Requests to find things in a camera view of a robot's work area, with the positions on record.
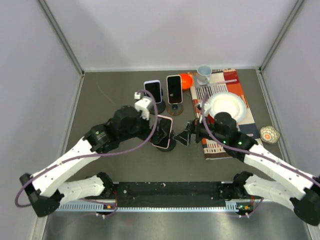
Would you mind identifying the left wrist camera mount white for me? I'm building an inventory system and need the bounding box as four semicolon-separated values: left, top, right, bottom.
134;92;153;120

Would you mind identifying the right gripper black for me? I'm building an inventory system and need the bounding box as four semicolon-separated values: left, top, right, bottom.
173;112;227;147

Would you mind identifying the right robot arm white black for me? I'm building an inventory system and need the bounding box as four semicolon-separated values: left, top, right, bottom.
174;112;320;226

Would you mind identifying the pink handled knife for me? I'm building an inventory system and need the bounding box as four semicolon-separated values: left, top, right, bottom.
210;79;238;85

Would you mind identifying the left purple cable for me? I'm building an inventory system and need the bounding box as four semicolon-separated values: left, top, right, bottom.
15;89;160;218

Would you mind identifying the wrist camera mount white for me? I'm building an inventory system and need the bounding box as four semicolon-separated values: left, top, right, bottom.
195;101;211;117
134;92;153;120

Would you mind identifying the phone with white case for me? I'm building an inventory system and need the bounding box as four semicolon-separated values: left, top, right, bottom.
166;74;183;105

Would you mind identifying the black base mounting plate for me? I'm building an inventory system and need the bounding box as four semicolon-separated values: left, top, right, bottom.
84;181;253;208

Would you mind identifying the phone with pink case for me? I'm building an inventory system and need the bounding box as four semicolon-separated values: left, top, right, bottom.
151;115;173;151

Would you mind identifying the small patterned bowl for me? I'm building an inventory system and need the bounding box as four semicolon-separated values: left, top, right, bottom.
259;125;281;144

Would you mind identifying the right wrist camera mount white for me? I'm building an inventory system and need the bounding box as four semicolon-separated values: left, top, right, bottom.
195;101;211;117

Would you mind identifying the wooden base phone stand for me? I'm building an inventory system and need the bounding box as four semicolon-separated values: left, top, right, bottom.
166;103;184;116

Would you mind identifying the phone with lavender case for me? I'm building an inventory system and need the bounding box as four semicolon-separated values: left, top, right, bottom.
143;80;162;104

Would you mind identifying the white plate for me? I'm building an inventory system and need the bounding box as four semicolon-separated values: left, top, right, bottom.
207;92;247;123

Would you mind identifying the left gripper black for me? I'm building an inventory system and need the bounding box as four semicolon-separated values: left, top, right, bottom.
119;110;165;144

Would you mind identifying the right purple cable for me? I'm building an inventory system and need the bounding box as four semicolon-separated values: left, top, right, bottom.
199;92;318;218

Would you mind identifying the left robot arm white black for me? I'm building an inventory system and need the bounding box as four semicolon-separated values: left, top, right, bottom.
19;106;159;217

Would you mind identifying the slotted cable duct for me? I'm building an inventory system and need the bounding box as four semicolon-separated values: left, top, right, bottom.
56;200;253;213

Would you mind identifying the orange bowl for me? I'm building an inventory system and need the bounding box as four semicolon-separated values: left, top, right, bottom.
179;73;193;91

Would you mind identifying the light blue cup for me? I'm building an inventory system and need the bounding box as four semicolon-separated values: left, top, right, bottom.
197;65;212;85

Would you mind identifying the purple cable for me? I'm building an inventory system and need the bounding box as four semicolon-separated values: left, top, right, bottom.
15;89;160;218
199;92;318;218

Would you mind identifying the patchwork placemat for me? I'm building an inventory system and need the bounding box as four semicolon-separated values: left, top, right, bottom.
187;69;261;161

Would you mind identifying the black clamp phone stand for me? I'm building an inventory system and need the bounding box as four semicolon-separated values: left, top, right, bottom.
149;88;166;115

